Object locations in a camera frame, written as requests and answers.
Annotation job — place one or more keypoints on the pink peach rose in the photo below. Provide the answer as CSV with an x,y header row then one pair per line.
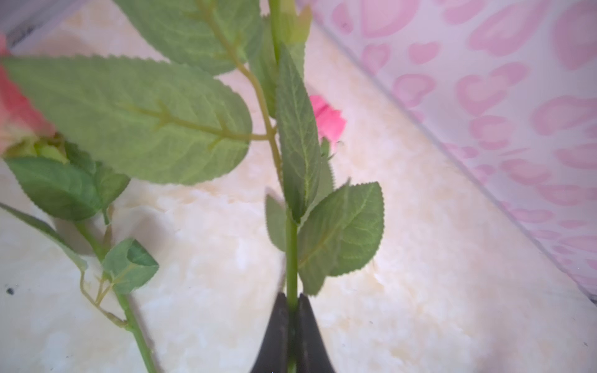
x,y
67,184

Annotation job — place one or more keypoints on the red pink rose stem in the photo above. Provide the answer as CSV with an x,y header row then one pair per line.
x,y
230,76

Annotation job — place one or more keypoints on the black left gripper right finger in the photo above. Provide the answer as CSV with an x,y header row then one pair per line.
x,y
310,351

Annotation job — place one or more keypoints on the magenta small flower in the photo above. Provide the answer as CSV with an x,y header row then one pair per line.
x,y
330,122

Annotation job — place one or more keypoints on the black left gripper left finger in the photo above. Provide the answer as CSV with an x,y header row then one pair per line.
x,y
273,356

